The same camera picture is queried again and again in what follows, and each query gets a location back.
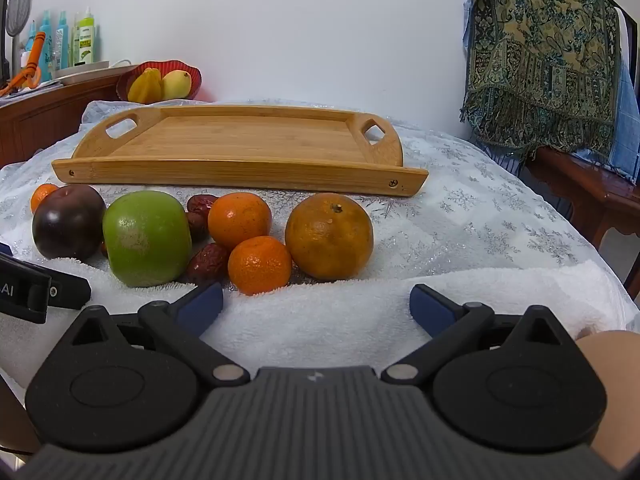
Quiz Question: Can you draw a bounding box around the green paisley shawl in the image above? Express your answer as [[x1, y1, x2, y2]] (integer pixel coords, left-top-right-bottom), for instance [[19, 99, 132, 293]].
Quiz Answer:
[[460, 0, 623, 161]]

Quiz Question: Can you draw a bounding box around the person's left leg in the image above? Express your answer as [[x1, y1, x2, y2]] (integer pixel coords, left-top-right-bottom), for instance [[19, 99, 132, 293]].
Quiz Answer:
[[0, 375, 41, 455]]

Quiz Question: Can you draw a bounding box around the white terry towel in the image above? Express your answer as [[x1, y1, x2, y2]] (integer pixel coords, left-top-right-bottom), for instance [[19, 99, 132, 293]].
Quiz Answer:
[[0, 257, 640, 391]]

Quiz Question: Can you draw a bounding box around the person's leg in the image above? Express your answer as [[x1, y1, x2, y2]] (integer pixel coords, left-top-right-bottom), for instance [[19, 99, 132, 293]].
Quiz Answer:
[[575, 330, 640, 471], [0, 375, 41, 455]]

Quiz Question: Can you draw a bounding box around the yellow mango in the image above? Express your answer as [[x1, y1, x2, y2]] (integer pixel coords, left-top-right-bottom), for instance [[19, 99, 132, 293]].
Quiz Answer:
[[161, 70, 193, 101]]

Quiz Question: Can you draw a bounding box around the red ribbed bowl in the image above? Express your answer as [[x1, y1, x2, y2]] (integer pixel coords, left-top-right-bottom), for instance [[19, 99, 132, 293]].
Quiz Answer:
[[116, 60, 203, 105]]

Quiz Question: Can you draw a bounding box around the blue spray bottle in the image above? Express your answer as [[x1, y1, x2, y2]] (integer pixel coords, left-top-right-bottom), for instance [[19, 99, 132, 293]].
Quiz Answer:
[[55, 10, 70, 71], [39, 10, 54, 83]]

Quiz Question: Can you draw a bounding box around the yellow starfruit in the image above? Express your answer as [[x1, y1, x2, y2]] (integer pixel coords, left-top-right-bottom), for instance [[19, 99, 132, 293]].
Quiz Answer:
[[127, 67, 163, 103]]

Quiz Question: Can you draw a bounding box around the orange handled tool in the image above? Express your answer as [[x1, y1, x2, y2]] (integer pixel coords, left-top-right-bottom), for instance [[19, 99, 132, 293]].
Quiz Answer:
[[0, 31, 47, 98]]

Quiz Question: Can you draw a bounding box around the green apple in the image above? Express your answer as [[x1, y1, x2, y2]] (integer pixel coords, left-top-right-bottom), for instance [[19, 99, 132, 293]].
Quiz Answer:
[[102, 190, 193, 288]]

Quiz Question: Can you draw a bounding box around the large red date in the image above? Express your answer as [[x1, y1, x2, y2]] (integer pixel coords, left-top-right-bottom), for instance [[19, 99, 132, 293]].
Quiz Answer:
[[186, 242, 232, 283]]

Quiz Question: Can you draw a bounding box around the black monitor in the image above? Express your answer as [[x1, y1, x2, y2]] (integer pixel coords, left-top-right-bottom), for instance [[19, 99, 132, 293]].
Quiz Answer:
[[0, 0, 12, 86]]

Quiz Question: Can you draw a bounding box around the wooden cabinet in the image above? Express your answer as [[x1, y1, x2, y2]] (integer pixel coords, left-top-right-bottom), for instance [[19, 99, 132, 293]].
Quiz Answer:
[[0, 65, 136, 168]]

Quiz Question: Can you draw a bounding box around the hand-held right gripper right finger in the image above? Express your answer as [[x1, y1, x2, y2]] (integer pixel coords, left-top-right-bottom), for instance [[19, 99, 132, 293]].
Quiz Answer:
[[381, 284, 576, 386]]

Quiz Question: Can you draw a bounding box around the dark purple plum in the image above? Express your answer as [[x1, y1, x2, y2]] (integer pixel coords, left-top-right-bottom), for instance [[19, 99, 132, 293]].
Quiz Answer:
[[31, 184, 107, 261]]

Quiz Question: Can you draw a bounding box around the large greenish orange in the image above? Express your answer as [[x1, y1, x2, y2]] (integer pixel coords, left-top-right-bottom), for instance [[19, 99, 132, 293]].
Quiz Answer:
[[285, 192, 375, 282]]

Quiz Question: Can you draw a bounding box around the small mandarin with stem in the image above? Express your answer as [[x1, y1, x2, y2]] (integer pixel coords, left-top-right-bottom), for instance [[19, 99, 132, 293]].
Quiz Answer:
[[30, 183, 61, 214]]

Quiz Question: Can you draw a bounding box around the person's right leg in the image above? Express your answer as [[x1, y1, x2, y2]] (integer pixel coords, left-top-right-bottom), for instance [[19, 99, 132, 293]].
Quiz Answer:
[[575, 330, 640, 471]]

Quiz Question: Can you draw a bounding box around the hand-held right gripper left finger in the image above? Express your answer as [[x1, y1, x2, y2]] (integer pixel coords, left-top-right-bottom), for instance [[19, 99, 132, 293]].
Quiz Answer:
[[65, 282, 251, 387]]

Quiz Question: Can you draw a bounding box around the blue checked cloth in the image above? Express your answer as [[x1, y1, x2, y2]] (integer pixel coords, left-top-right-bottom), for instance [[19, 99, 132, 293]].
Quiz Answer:
[[570, 10, 640, 181]]

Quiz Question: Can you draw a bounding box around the wooden tray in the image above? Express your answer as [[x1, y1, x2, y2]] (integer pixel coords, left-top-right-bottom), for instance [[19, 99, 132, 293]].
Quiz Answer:
[[51, 104, 430, 197]]

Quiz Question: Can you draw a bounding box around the dark wooden side table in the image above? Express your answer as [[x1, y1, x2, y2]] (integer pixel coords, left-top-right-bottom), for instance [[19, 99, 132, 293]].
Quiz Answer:
[[520, 145, 640, 301]]

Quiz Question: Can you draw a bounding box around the medium mandarin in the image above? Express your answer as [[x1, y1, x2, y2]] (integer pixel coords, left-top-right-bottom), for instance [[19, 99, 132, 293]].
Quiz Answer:
[[207, 192, 273, 251]]

